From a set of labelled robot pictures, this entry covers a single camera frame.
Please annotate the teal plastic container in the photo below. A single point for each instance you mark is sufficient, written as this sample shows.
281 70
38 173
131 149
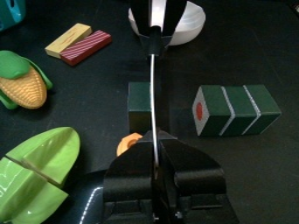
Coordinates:
10 11

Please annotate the orange toy piece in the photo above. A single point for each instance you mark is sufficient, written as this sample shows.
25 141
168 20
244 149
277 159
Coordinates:
126 144

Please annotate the yellow wooden block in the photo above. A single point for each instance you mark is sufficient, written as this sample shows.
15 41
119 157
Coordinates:
69 39

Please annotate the dark green wooden sushi roll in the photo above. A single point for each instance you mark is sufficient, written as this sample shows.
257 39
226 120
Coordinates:
238 110

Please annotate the red striped wooden block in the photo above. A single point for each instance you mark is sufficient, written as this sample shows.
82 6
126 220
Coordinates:
86 47

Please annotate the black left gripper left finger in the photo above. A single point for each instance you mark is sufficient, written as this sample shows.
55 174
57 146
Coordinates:
129 180

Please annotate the white bowl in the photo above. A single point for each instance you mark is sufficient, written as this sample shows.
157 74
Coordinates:
192 23

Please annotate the toy corn with green husk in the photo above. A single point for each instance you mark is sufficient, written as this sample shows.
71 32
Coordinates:
23 84

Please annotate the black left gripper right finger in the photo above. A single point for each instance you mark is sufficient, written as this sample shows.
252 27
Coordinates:
194 180

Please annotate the single dark green sushi piece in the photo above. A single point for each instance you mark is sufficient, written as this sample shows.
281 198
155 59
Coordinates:
139 105

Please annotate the light green toy vegetable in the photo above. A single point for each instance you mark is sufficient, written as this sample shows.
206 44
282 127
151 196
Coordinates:
35 178

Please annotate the glossy black round object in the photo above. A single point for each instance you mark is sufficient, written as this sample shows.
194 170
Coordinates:
83 198

